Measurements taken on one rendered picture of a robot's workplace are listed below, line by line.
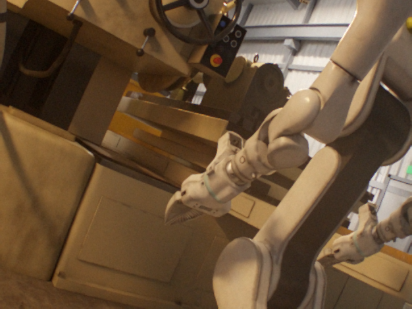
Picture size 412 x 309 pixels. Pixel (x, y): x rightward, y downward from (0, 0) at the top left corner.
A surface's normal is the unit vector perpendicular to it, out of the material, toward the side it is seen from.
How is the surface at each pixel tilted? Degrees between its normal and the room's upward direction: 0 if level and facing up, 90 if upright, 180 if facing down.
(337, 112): 109
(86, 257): 90
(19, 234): 90
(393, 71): 126
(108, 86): 90
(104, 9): 90
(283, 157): 144
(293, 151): 134
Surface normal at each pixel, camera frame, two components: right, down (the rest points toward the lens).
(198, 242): 0.54, 0.18
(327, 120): 0.27, 0.44
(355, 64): -0.13, 0.33
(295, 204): -0.80, -0.38
